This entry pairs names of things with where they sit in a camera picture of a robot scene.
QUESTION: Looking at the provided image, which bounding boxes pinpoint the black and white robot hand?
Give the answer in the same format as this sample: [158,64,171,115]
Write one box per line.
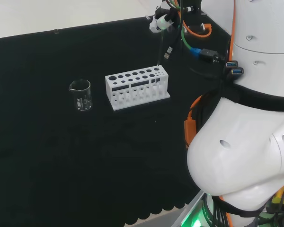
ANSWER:
[148,0,181,34]

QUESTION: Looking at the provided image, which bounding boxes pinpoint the clear glass rod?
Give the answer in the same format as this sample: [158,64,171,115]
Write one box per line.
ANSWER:
[156,30,165,72]

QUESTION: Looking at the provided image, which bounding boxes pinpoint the white test tube rack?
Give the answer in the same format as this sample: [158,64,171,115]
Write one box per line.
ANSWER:
[105,67,171,111]

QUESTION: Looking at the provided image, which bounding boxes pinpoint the black USB hub blue ports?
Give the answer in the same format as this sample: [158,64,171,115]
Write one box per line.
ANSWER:
[224,60,245,76]

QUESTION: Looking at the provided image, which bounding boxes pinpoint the clear glass beaker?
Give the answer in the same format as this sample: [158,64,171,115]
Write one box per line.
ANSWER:
[68,79,93,112]

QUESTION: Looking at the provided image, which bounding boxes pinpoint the black bench cloth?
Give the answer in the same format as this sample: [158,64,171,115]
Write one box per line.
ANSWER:
[0,14,232,227]

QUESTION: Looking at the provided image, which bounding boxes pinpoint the green cable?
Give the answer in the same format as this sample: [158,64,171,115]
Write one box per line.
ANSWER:
[169,0,195,52]

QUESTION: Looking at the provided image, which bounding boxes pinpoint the black USB cable plug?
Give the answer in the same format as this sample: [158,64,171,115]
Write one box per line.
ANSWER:
[163,35,180,60]

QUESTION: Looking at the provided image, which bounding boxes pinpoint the blue cable connector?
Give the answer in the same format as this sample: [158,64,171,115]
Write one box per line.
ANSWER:
[190,47,202,58]

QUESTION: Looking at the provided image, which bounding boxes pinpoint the network cable adapter box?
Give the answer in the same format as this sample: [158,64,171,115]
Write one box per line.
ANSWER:
[200,48,225,64]

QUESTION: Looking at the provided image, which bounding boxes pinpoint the grey metal base frame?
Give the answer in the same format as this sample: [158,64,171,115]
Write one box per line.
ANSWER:
[171,190,208,227]

